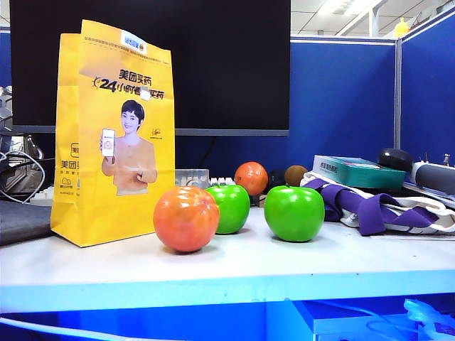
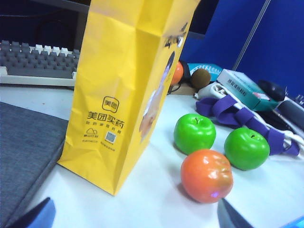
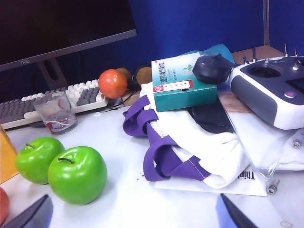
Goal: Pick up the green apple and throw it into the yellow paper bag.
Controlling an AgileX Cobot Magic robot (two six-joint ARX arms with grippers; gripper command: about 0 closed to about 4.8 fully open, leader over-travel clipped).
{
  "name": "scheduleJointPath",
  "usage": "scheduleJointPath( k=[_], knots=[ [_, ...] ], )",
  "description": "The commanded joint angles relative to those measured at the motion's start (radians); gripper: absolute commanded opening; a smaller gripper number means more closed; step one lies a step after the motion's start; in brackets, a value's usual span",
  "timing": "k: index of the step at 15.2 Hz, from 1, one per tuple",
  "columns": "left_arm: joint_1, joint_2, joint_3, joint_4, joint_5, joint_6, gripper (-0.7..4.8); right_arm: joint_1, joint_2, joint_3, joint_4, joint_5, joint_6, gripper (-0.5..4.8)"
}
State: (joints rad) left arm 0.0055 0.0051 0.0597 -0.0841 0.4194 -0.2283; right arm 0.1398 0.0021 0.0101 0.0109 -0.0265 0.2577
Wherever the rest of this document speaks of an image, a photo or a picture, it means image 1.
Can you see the green apple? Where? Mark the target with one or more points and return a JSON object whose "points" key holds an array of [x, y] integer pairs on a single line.
{"points": [[232, 209], [294, 213]]}

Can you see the black round puck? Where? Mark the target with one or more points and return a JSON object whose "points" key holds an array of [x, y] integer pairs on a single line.
{"points": [[394, 159]]}

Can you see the brown kiwi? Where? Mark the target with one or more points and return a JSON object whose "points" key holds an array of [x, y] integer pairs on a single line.
{"points": [[295, 174]]}

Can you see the black round object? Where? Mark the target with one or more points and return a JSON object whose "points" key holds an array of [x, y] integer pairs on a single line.
{"points": [[276, 179]]}

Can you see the small orange fruit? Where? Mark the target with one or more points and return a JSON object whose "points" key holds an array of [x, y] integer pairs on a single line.
{"points": [[251, 177]]}

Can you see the clear plastic tubing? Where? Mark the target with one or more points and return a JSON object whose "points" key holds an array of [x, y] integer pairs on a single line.
{"points": [[423, 312]]}

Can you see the white and grey cylinder device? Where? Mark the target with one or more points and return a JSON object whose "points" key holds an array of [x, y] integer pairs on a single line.
{"points": [[435, 175]]}

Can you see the grey desk mat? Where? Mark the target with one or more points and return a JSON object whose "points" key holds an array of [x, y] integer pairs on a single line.
{"points": [[21, 222]]}

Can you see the yellow printed paper bag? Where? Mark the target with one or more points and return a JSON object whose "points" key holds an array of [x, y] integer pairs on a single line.
{"points": [[106, 213]]}

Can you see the large orange fruit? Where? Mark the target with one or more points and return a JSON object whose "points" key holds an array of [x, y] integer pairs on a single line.
{"points": [[186, 220]]}

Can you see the black computer monitor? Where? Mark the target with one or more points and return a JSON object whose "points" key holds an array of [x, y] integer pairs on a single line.
{"points": [[231, 71]]}

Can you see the teal and white box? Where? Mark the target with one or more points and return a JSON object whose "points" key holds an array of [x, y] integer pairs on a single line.
{"points": [[366, 174]]}

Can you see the blue office partition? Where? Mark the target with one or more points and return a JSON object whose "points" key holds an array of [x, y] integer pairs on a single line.
{"points": [[341, 99], [430, 89]]}

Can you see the clear plastic cup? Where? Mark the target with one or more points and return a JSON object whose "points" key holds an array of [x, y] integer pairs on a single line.
{"points": [[192, 177]]}

